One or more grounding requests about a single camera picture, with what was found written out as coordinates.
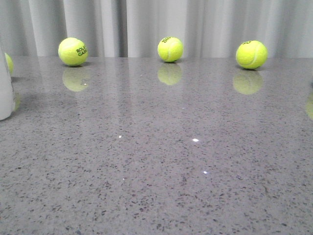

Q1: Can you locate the white tennis ball can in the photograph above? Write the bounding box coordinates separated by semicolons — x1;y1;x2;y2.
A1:
0;44;15;120

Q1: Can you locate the centre yellow tennis ball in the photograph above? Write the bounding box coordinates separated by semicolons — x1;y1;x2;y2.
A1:
157;37;183;63

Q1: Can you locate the yellow Roland Garros tennis ball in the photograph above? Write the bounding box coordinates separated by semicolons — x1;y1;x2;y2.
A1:
58;37;88;66

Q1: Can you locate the right yellow tennis ball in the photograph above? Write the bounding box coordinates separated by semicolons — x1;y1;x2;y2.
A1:
236;40;268;69

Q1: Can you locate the far-left yellow tennis ball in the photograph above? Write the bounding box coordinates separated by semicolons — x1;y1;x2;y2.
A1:
5;53;14;74

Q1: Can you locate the grey pleated curtain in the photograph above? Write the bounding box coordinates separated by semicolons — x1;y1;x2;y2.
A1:
0;0;313;58

